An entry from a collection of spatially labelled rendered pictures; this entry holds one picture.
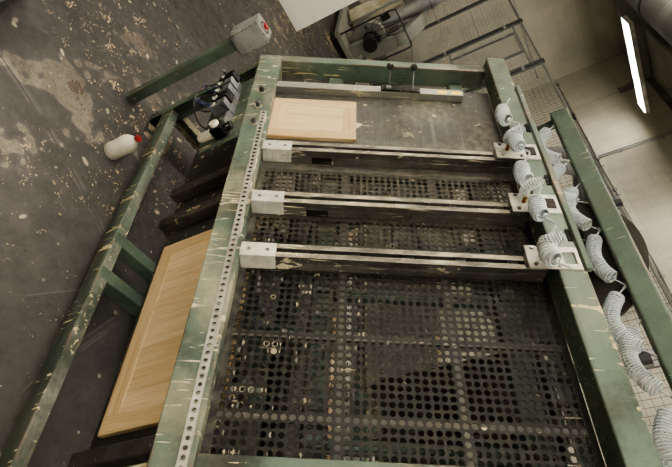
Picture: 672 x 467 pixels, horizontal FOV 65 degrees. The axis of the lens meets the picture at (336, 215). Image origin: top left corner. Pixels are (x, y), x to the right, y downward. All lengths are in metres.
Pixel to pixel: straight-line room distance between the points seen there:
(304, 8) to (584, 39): 6.79
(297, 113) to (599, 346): 1.63
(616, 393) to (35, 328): 2.05
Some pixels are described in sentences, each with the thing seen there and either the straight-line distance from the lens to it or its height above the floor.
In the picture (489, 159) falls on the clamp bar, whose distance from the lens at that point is 2.37.
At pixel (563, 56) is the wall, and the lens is 11.84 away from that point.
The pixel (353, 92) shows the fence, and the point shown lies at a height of 1.23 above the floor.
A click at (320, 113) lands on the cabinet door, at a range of 2.61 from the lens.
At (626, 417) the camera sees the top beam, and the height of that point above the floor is 1.92.
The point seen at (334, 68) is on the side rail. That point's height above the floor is 1.14.
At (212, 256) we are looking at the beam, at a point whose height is 0.83.
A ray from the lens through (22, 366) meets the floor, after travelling 2.36.
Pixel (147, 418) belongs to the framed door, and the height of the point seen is 0.48.
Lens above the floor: 1.91
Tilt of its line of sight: 21 degrees down
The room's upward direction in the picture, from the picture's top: 70 degrees clockwise
